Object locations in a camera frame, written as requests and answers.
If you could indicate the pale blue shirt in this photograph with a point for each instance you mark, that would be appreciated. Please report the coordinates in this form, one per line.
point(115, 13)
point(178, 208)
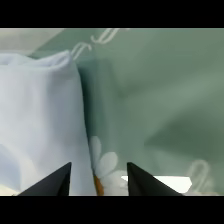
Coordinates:
point(40, 116)

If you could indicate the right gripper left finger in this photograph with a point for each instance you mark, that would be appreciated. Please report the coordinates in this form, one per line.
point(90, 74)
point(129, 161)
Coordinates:
point(53, 184)

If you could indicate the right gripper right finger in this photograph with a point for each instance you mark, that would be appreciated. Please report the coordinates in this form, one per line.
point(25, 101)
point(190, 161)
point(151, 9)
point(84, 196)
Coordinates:
point(143, 183)

